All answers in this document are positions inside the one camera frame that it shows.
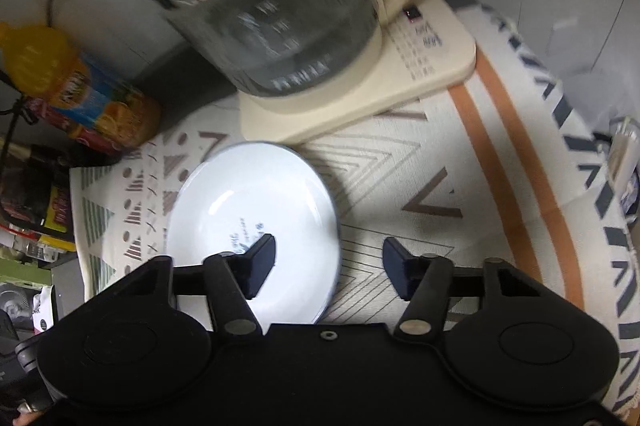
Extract white Bakery plate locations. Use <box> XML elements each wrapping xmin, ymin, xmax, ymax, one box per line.
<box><xmin>166</xmin><ymin>142</ymin><xmax>341</xmax><ymax>328</ymax></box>

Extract cream kettle base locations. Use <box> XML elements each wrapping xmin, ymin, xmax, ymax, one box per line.
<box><xmin>239</xmin><ymin>0</ymin><xmax>476</xmax><ymax>144</ymax></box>

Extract patterned table cloth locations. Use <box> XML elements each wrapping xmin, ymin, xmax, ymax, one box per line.
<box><xmin>70</xmin><ymin>6</ymin><xmax>639</xmax><ymax>415</ymax></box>

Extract orange juice bottle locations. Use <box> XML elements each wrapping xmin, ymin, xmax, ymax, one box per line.
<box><xmin>1</xmin><ymin>23</ymin><xmax>160</xmax><ymax>149</ymax></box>

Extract dark soy sauce bottle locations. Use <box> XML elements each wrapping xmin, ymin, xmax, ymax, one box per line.
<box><xmin>1</xmin><ymin>143</ymin><xmax>76</xmax><ymax>252</ymax></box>

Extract red drink can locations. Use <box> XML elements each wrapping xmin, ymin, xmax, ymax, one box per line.
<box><xmin>25</xmin><ymin>98</ymin><xmax>122</xmax><ymax>156</ymax></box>

